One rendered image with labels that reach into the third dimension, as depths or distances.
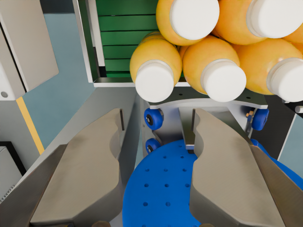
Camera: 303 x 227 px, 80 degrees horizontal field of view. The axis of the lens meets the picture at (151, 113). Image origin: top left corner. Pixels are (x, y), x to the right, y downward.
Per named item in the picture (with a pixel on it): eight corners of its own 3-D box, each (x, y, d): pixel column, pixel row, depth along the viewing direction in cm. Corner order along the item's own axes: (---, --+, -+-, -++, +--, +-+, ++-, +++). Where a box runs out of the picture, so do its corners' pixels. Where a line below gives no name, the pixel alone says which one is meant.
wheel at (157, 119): (155, 135, 34) (163, 131, 35) (155, 114, 32) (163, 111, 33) (142, 125, 38) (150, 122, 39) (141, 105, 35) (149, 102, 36)
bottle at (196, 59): (181, 24, 33) (201, 37, 17) (218, 34, 34) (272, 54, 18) (171, 63, 37) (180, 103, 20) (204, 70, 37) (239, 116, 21)
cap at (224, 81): (211, 57, 18) (216, 61, 17) (248, 66, 18) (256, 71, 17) (198, 93, 20) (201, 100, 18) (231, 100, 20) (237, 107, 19)
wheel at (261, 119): (248, 132, 35) (260, 135, 34) (254, 111, 32) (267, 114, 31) (254, 122, 38) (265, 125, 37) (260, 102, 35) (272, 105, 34)
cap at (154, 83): (129, 78, 19) (126, 84, 18) (157, 54, 18) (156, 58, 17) (152, 103, 21) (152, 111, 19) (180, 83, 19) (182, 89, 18)
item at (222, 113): (177, 116, 39) (184, 157, 28) (178, 106, 38) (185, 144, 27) (225, 116, 39) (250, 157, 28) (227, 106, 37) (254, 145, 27)
